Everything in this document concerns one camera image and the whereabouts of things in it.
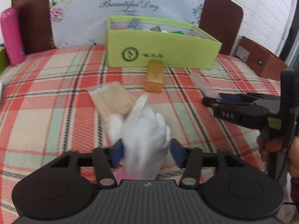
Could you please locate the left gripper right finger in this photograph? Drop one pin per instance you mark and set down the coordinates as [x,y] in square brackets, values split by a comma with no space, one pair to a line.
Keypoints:
[189,159]

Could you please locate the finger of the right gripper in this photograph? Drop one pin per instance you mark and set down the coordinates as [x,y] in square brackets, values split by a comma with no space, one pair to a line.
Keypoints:
[232,102]
[243,96]

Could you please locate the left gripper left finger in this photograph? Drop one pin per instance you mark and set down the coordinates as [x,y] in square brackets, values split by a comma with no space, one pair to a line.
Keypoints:
[104,160]

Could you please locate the clear plastic strip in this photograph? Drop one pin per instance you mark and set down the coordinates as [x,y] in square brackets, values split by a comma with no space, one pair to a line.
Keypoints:
[204,86]

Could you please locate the white and pink glove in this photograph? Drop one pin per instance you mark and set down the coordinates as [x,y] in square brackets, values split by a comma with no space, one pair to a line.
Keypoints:
[146,139]

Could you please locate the bag of cotton swabs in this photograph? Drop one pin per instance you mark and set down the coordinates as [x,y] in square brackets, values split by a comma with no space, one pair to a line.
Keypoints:
[111,99]

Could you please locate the small gold box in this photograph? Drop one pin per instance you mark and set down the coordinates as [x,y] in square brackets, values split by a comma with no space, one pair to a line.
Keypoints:
[154,80]

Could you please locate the brown shoe box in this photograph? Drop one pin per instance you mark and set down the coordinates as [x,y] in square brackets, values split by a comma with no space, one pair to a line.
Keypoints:
[262,61]

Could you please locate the plaid bed sheet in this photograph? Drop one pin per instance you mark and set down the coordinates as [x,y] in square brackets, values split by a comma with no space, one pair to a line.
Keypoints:
[46,110]

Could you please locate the dark brown headboard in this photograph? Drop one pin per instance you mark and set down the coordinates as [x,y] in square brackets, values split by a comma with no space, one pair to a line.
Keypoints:
[220,18]

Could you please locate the light green cardboard box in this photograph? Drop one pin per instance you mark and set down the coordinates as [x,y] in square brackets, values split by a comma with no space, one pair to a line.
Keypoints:
[177,44]

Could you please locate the dark green cardboard box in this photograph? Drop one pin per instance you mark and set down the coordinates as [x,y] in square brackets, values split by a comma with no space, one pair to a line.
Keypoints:
[4,61]

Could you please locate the floral pillow in plastic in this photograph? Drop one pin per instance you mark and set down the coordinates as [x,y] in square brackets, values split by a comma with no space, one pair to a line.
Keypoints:
[84,22]

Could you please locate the pink thermos bottle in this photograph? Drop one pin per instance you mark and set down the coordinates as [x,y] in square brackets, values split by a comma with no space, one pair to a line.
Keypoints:
[12,37]

